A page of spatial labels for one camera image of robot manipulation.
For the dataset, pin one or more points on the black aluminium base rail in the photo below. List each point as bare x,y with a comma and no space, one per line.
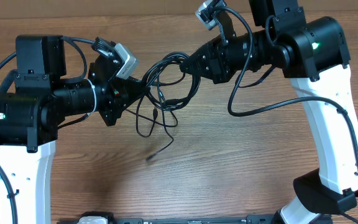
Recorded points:
197,220

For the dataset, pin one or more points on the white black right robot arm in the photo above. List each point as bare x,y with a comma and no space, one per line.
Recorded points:
315,57

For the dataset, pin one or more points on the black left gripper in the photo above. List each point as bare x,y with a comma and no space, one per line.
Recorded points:
118,99

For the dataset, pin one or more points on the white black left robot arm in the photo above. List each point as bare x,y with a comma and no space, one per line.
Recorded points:
35,99

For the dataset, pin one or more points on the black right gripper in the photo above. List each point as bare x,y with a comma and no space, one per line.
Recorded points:
220,68

